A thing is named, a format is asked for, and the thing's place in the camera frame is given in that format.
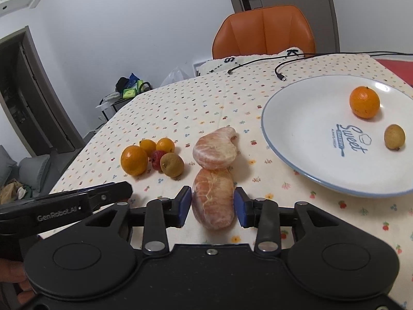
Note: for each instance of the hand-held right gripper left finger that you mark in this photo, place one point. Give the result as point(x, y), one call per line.
point(185, 205)

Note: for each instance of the floral tablecloth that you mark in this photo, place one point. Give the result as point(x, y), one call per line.
point(200, 109)

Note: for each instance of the white plate with blue rim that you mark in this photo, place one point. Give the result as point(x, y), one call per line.
point(306, 129)

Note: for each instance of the person's left hand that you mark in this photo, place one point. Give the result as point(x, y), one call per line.
point(9, 269)

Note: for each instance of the red bayberry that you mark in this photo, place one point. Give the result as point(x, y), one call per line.
point(156, 160)

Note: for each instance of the orange leather chair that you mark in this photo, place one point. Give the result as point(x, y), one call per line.
point(263, 29)

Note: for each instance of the white fluffy cushion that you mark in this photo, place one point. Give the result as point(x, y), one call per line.
point(213, 66)

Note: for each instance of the black bag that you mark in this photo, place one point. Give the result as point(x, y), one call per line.
point(122, 83)

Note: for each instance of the green box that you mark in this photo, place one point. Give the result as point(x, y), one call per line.
point(129, 92)

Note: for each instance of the peeled straight pomelo segment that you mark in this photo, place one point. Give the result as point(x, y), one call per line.
point(213, 200)

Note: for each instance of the brown kiwi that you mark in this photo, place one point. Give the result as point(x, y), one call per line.
point(172, 165)

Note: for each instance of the peeled curved pomelo segment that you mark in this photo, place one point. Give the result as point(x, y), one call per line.
point(213, 151)

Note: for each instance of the beige cloth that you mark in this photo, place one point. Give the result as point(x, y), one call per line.
point(11, 192)

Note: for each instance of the blue packet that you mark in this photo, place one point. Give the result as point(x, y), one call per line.
point(134, 77)

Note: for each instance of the clear plastic bag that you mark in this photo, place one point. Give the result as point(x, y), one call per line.
point(174, 77)

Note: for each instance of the red mat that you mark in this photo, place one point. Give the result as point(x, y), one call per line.
point(398, 69)

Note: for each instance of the dark doorway frame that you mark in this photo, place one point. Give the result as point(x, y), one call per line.
point(29, 80)

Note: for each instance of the black metal rack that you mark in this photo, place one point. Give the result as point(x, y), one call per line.
point(113, 102)

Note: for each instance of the orange with green stem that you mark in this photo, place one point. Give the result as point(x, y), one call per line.
point(364, 102)

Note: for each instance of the large orange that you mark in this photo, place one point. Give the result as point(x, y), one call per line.
point(134, 160)

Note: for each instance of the yellow longan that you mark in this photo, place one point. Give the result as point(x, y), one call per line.
point(394, 137)

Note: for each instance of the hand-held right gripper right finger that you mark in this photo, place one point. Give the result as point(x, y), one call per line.
point(240, 210)

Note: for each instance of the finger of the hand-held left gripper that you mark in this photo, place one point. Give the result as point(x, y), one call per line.
point(113, 193)

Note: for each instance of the small kumquat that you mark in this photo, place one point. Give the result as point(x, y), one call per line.
point(166, 144)
point(147, 146)

